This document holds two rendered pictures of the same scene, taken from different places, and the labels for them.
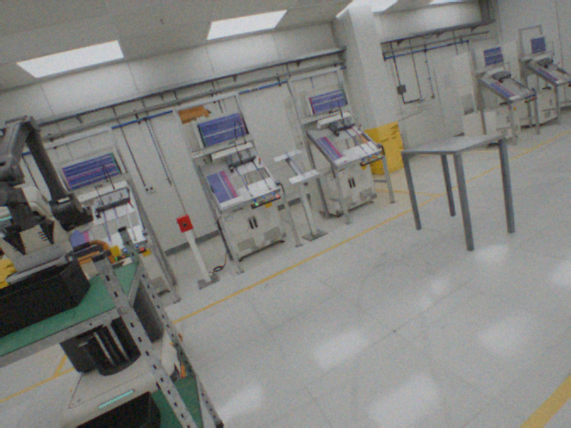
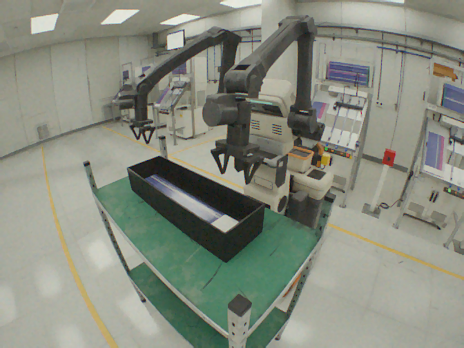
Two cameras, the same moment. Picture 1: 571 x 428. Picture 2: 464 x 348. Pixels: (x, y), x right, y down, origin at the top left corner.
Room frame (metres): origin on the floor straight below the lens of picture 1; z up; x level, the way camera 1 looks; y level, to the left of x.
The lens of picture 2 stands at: (0.63, 0.36, 1.43)
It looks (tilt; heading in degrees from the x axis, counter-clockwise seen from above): 27 degrees down; 59
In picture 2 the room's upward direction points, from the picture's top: straight up
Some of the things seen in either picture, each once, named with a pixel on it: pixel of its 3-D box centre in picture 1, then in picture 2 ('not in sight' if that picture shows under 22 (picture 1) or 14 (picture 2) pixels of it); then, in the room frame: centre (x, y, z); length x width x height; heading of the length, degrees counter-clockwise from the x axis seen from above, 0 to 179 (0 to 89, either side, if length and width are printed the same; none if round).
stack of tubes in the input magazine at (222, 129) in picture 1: (222, 129); (461, 101); (3.57, 0.41, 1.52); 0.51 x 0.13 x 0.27; 108
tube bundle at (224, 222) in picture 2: not in sight; (184, 202); (0.81, 1.00, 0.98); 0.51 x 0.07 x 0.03; 108
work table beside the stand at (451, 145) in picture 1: (455, 188); not in sight; (2.32, -1.46, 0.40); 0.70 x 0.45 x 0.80; 7
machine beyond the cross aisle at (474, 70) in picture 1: (486, 92); not in sight; (5.25, -4.24, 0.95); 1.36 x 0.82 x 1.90; 18
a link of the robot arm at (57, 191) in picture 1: (45, 170); (302, 75); (1.27, 0.92, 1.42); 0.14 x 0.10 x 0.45; 18
